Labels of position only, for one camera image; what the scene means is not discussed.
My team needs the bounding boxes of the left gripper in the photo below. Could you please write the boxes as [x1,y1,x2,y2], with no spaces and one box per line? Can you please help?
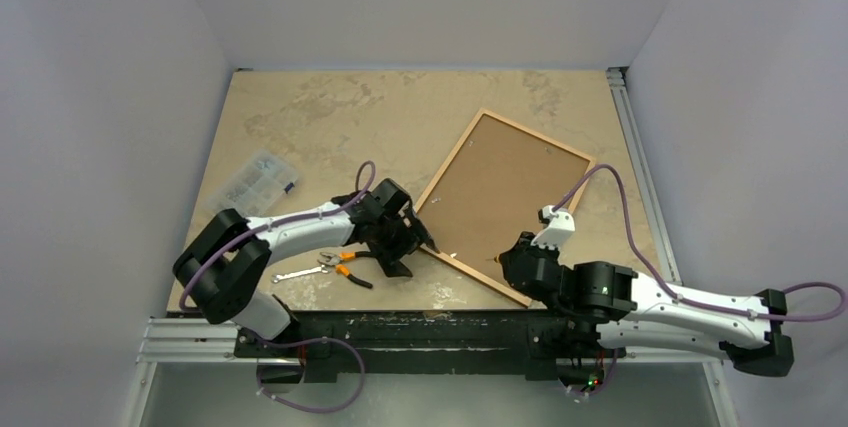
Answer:
[369,206,436,275]

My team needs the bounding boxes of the wooden picture frame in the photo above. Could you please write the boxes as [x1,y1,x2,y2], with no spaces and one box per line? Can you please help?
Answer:
[415,109,596,307]

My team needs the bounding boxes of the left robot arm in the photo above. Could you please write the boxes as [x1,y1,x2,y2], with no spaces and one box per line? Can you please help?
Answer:
[172,178,435,356]

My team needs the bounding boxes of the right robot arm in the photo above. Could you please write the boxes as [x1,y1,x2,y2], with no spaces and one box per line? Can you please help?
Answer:
[495,232,794,377]

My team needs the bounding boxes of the orange black pliers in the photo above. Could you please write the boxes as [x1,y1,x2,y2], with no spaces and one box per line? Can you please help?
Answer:
[317,249,379,290]

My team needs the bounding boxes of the small silver wrench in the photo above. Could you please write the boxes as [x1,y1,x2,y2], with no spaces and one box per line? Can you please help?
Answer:
[271,265,331,284]

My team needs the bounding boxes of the clear plastic organizer box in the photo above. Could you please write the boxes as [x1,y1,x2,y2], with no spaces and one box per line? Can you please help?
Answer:
[205,150,299,217]

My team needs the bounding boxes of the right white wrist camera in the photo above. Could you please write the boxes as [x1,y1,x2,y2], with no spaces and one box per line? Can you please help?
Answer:
[531,205,576,251]

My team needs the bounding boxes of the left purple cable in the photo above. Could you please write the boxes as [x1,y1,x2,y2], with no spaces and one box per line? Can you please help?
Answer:
[177,160,378,416]

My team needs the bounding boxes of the purple cable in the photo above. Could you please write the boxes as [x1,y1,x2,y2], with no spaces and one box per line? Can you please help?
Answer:
[551,162,848,400]
[177,160,378,416]

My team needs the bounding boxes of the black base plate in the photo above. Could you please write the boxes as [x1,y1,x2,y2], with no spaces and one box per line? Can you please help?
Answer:
[234,310,626,384]

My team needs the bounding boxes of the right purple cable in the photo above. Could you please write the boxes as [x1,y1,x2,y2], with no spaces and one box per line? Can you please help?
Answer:
[551,162,848,400]

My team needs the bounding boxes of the aluminium rail frame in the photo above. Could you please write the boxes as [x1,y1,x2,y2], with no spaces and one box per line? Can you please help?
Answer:
[122,69,738,426]

